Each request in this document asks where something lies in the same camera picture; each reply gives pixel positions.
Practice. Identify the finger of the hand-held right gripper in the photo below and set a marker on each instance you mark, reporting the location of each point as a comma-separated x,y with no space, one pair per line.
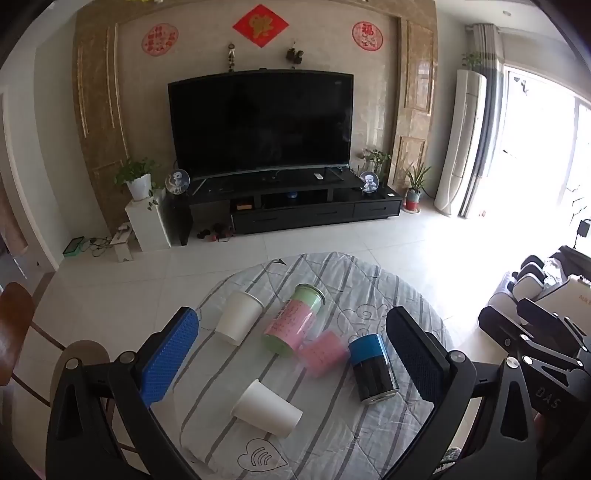
503,330
549,318

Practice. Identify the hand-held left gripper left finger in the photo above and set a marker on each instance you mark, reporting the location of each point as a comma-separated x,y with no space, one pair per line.
168,357

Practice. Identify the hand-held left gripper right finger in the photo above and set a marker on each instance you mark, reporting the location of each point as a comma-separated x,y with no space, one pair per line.
418,362

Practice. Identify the pink translucent cup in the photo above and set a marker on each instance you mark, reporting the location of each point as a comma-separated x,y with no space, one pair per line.
323,354

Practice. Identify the blue and black cup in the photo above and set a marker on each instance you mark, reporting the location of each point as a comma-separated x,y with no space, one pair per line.
373,369

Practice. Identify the white paper cup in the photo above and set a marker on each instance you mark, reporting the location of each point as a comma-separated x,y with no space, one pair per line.
238,317
265,408

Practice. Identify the green and pink cup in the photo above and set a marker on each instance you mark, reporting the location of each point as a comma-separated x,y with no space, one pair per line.
292,325

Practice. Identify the black and white massage chair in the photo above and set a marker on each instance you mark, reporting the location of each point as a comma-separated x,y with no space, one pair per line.
535,281

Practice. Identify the striped grey tablecloth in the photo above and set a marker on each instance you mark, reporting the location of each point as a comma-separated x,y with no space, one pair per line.
323,429

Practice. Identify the small white stool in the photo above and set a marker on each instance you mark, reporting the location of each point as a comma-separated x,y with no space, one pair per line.
122,242

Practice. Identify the white side cabinet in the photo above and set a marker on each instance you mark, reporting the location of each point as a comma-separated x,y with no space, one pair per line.
145,226

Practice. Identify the green box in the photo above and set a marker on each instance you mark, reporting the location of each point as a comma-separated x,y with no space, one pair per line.
74,246

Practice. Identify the brown wooden chair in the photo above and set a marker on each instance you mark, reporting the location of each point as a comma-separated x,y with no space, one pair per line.
14,332

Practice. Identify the potted plant in red pot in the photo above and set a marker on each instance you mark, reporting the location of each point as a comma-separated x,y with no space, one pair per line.
414,189

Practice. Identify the glass ball ornament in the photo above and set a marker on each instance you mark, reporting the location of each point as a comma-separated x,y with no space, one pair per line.
178,181
369,181

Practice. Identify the ivy in white pot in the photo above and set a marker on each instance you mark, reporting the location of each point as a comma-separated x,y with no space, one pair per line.
138,180

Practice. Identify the black television stand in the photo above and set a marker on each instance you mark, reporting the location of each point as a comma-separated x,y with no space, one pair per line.
318,207

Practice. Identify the white standing air conditioner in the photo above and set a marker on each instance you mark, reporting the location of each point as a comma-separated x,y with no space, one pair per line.
461,138

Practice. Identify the green plant in vase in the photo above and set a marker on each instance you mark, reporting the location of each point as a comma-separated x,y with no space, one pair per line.
376,159

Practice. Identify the grey striped curtain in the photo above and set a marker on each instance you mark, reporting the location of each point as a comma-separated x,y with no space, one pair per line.
485,115

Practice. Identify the black flat television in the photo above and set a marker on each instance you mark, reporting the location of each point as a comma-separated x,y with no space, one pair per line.
261,122

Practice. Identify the small plant on air conditioner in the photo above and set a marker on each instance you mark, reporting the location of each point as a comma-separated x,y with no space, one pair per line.
472,61

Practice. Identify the round red paper cutting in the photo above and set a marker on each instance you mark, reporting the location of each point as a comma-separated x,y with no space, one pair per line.
159,40
367,35

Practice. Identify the hanging wall ornament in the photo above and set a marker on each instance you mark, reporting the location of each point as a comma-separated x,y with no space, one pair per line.
231,55

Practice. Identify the hanging wall planter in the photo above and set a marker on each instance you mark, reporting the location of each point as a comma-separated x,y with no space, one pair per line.
293,55

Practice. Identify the red diamond wall decoration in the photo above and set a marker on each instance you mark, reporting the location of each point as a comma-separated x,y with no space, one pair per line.
261,25

